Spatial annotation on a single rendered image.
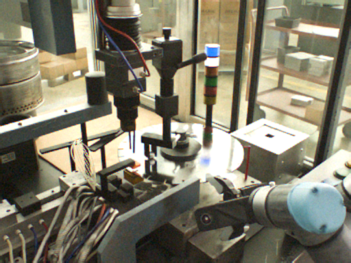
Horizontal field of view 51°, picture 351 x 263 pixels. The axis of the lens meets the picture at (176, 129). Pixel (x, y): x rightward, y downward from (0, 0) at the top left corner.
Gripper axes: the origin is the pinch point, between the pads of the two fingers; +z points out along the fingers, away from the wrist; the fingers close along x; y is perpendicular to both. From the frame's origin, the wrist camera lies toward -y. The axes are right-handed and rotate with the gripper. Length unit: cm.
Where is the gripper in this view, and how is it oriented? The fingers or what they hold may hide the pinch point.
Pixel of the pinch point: (210, 207)
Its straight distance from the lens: 88.1
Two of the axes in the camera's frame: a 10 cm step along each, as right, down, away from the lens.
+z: -3.5, 1.8, 9.2
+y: 9.1, -1.7, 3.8
